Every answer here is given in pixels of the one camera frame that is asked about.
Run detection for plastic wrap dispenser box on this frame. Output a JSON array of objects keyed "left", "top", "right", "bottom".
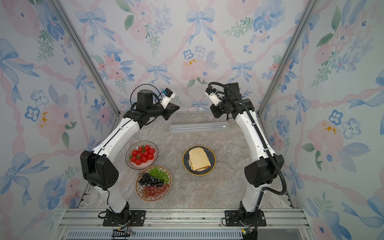
[{"left": 169, "top": 122, "right": 229, "bottom": 134}]

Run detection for blue yellow-rimmed plate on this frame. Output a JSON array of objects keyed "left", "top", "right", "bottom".
[{"left": 183, "top": 145, "right": 216, "bottom": 176}]

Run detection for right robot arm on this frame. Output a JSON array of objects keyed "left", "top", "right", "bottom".
[{"left": 206, "top": 82, "right": 287, "bottom": 227}]

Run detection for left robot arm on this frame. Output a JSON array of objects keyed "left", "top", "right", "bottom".
[{"left": 80, "top": 88, "right": 180, "bottom": 226}]

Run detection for glass plate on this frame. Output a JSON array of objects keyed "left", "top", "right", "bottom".
[{"left": 126, "top": 141, "right": 159, "bottom": 170}]

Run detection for patterned fruit plate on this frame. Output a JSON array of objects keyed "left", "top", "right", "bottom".
[{"left": 136, "top": 165, "right": 172, "bottom": 202}]

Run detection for red strawberries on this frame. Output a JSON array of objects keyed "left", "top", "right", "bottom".
[{"left": 128, "top": 145, "right": 157, "bottom": 166}]

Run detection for bread slices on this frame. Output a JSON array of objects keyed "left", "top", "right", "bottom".
[{"left": 189, "top": 147, "right": 211, "bottom": 171}]

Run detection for green grapes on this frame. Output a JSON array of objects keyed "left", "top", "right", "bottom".
[{"left": 149, "top": 167, "right": 169, "bottom": 183}]

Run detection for black grapes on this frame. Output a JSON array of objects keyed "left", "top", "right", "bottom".
[{"left": 139, "top": 173, "right": 165, "bottom": 187}]

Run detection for red grapes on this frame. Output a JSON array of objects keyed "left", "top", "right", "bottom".
[{"left": 142, "top": 184, "right": 170, "bottom": 200}]

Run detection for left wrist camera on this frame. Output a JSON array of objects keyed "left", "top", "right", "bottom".
[{"left": 161, "top": 88, "right": 176, "bottom": 109}]

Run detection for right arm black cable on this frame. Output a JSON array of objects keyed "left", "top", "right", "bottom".
[{"left": 207, "top": 81, "right": 288, "bottom": 238}]

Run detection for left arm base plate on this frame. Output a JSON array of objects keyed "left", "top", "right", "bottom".
[{"left": 103, "top": 210, "right": 146, "bottom": 227}]

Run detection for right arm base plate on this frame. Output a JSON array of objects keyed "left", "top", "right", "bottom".
[{"left": 224, "top": 209, "right": 267, "bottom": 227}]

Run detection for right aluminium corner post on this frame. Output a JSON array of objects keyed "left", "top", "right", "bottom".
[{"left": 258, "top": 0, "right": 319, "bottom": 118}]

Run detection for aluminium corner post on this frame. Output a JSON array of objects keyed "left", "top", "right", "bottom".
[
  {"left": 48, "top": 0, "right": 120, "bottom": 116},
  {"left": 258, "top": 0, "right": 319, "bottom": 118}
]

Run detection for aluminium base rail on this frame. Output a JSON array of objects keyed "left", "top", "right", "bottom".
[{"left": 53, "top": 209, "right": 315, "bottom": 240}]

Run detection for left aluminium corner post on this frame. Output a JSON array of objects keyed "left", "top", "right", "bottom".
[{"left": 48, "top": 0, "right": 120, "bottom": 116}]

